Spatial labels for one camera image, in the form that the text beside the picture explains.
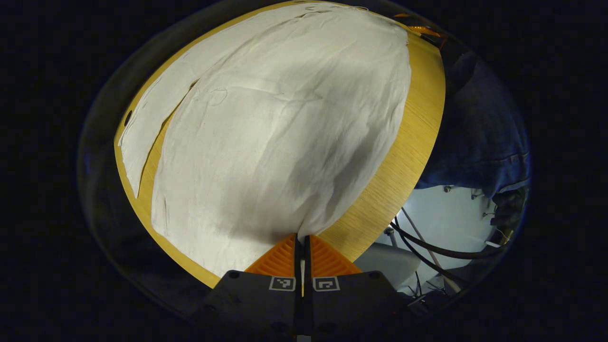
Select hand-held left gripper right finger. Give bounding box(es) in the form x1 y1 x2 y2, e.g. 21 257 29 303
304 234 414 342

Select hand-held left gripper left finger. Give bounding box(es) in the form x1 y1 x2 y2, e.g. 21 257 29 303
190 233 304 342

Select cream white jeans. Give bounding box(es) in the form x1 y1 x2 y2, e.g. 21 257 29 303
118 2 412 278

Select grey stool seat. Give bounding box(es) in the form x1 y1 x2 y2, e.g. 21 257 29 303
354 243 422 291

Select thin pale rod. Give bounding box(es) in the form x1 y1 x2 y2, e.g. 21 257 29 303
401 207 462 294

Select person's blue denim clothing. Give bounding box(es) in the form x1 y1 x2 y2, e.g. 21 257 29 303
417 47 532 198

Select thick black cable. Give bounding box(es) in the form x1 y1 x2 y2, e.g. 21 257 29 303
390 216 504 260

